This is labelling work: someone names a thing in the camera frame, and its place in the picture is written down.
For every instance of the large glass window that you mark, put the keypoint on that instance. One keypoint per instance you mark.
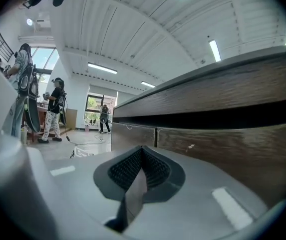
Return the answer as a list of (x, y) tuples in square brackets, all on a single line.
[(46, 59)]

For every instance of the light wooden board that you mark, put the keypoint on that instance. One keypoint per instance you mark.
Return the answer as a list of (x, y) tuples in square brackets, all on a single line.
[(71, 119)]

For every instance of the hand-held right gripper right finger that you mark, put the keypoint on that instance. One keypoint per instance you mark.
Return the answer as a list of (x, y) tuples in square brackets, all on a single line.
[(187, 209)]

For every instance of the round wall lamp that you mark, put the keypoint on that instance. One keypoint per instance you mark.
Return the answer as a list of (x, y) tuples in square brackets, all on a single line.
[(29, 21)]

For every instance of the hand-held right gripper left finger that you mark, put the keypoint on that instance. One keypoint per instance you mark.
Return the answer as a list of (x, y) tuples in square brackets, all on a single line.
[(82, 196)]

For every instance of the dark wooden sink cabinet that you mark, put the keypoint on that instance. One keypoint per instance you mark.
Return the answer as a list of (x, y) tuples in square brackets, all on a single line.
[(220, 124)]

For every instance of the black framed window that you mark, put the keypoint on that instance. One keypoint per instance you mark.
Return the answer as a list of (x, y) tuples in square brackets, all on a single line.
[(95, 109)]

